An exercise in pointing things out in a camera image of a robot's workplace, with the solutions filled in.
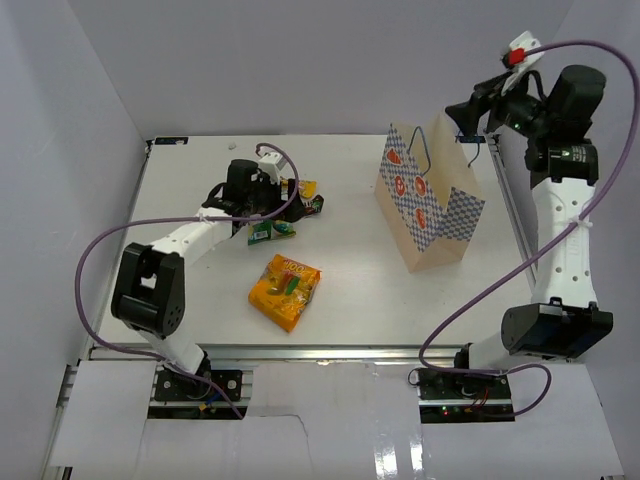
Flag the checkered paper bag blue handles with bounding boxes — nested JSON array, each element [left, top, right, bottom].
[[374, 113, 485, 273]]

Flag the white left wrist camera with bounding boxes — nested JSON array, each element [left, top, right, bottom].
[[258, 152, 288, 184]]

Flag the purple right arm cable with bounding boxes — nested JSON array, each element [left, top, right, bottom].
[[418, 40, 640, 419]]

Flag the yellow candy packet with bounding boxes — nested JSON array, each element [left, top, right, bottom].
[[280, 177, 317, 201]]

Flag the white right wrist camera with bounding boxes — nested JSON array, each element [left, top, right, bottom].
[[501, 31, 543, 95]]

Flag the black XDOF label plate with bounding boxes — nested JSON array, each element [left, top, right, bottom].
[[153, 136, 189, 145]]

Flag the orange gummy candy bag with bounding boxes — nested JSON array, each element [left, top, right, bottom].
[[248, 254, 321, 333]]

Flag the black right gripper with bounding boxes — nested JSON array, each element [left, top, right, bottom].
[[444, 68, 553, 141]]

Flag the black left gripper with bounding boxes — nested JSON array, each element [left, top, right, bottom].
[[245, 173, 307, 223]]

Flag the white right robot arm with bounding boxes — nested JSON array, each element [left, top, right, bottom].
[[445, 65, 613, 399]]

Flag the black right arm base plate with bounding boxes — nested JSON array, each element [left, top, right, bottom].
[[407, 368, 515, 425]]

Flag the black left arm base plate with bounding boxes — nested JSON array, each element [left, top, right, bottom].
[[148, 369, 247, 420]]

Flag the green snack bag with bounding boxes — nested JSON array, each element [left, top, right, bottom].
[[247, 219, 296, 246]]

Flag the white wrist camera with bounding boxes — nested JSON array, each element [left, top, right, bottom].
[[258, 152, 288, 184], [501, 31, 543, 95]]

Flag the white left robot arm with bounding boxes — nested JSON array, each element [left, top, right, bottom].
[[111, 152, 303, 399]]

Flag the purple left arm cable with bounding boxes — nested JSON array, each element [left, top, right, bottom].
[[74, 143, 301, 419]]

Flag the dark purple candy packet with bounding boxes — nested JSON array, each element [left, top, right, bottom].
[[302, 195, 324, 217]]

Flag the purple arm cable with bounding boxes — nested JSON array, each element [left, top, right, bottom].
[[74, 143, 301, 419], [418, 40, 640, 419]]

